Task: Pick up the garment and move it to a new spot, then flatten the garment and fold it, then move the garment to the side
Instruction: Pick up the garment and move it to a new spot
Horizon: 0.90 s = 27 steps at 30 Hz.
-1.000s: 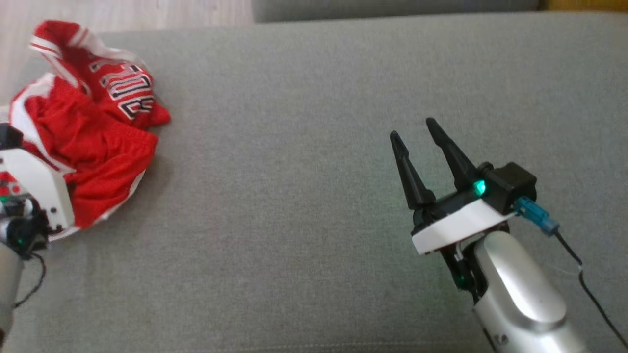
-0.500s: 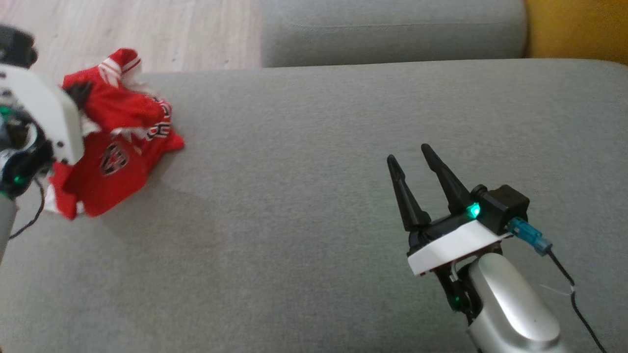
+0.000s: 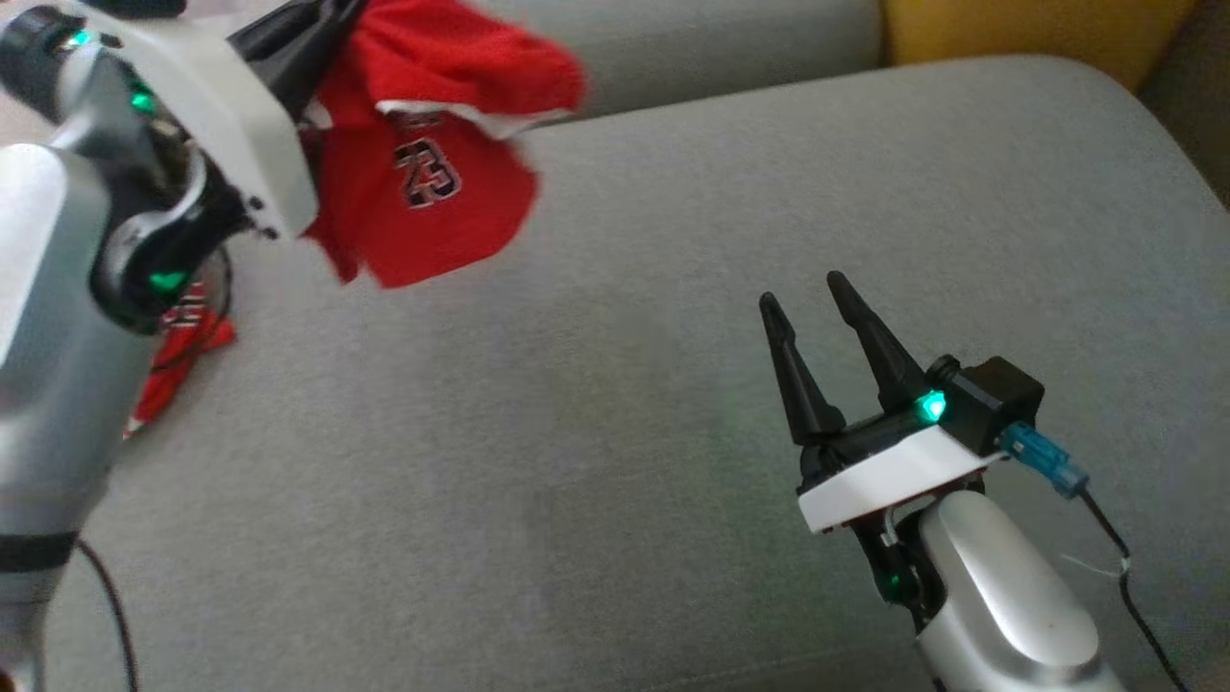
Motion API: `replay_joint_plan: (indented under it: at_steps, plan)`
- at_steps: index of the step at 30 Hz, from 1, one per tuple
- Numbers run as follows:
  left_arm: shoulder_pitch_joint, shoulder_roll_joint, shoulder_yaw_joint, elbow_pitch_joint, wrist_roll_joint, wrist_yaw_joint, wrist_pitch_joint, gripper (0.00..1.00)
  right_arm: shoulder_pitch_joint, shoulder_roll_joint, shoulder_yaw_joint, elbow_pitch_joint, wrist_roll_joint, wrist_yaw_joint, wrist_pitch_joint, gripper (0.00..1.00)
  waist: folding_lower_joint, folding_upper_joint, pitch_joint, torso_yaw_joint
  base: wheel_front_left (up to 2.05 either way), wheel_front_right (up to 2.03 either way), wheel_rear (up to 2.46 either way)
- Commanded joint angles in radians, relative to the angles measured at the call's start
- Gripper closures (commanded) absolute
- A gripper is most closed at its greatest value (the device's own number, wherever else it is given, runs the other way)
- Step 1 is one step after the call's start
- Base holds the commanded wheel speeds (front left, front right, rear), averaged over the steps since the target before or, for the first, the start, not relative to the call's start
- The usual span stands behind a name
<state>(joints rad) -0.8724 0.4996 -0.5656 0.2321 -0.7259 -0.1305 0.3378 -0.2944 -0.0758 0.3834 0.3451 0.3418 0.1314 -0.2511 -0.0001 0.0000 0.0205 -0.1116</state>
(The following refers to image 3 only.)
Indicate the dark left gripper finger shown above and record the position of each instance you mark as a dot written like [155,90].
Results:
[274,29]
[312,53]

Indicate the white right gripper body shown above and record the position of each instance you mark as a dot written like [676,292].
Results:
[884,476]

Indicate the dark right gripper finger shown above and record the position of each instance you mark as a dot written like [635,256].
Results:
[879,356]
[796,384]

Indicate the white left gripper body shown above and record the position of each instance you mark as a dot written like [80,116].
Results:
[231,135]

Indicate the red basketball shorts white stripe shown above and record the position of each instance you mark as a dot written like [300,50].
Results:
[432,231]

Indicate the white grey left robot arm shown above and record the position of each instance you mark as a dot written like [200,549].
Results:
[48,336]

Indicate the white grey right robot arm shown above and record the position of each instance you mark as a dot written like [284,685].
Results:
[999,596]

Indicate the grey sofa seat cushion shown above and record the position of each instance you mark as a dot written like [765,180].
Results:
[577,432]

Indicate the grey sofa backrest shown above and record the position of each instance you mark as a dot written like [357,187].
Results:
[721,48]

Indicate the yellow cushion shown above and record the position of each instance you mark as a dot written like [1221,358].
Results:
[1009,34]

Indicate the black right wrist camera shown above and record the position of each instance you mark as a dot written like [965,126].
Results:
[999,394]

